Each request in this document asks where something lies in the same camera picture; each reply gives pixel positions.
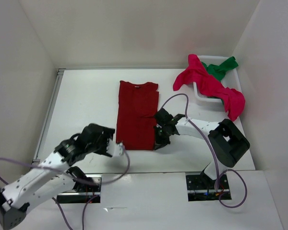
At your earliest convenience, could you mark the dark red t shirt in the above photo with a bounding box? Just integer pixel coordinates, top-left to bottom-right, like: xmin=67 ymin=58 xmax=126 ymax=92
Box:
xmin=116 ymin=81 xmax=159 ymax=150

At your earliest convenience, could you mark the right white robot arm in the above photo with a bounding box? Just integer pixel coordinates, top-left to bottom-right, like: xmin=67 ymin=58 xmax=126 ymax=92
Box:
xmin=154 ymin=108 xmax=250 ymax=188

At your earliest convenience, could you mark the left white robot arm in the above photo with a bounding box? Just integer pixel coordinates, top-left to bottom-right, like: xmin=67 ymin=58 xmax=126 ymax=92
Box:
xmin=0 ymin=123 xmax=121 ymax=230

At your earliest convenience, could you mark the pink t shirt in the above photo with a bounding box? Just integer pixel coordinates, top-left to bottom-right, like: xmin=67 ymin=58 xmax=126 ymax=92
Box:
xmin=173 ymin=54 xmax=245 ymax=121

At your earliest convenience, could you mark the green t shirt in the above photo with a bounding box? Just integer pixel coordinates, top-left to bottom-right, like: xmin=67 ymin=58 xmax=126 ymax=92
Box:
xmin=202 ymin=57 xmax=239 ymax=82

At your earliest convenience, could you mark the white plastic basket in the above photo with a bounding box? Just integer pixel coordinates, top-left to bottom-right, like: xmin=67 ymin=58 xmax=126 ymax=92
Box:
xmin=192 ymin=55 xmax=240 ymax=111

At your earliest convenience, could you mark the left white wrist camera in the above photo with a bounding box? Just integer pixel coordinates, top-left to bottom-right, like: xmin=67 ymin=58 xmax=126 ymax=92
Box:
xmin=107 ymin=140 xmax=125 ymax=157

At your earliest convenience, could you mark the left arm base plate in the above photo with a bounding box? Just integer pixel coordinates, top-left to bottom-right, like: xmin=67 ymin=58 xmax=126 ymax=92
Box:
xmin=56 ymin=174 xmax=102 ymax=204

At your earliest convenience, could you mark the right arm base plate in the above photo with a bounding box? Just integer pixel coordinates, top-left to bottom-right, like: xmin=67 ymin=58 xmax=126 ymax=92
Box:
xmin=185 ymin=173 xmax=231 ymax=202

